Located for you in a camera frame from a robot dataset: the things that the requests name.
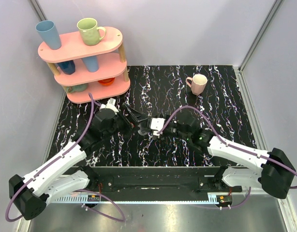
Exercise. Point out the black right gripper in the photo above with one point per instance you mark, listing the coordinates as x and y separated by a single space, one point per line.
154 135

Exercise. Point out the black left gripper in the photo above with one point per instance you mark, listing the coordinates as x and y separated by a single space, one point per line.
126 119

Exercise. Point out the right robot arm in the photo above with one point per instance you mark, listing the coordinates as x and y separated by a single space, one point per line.
271 171

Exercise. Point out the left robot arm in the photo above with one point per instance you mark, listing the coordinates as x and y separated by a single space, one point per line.
33 192

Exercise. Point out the orange plastic bowl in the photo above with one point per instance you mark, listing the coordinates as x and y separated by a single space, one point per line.
107 82

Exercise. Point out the pink three-tier shelf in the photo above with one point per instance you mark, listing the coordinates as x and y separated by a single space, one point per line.
100 70

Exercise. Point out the pink ceramic mug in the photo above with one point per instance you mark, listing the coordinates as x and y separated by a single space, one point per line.
197 83

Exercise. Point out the teal ceramic mug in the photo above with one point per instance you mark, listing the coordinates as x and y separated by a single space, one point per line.
75 89

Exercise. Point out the light blue cup middle shelf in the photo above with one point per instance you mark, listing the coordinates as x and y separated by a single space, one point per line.
91 63

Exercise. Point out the dark blue mug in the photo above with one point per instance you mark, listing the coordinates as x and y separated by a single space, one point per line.
67 67

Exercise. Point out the green ceramic mug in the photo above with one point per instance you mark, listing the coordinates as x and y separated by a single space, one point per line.
90 32

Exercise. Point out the light blue tall cup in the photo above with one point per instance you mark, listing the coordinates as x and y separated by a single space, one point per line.
48 32

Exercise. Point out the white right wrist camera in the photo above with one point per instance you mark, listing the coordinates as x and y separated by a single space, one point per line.
156 126

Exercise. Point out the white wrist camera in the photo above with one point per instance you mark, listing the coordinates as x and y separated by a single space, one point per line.
110 105
156 126

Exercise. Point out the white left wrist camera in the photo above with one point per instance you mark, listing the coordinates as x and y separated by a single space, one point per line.
110 105

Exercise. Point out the aluminium frame rail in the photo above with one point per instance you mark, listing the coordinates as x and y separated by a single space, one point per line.
145 196

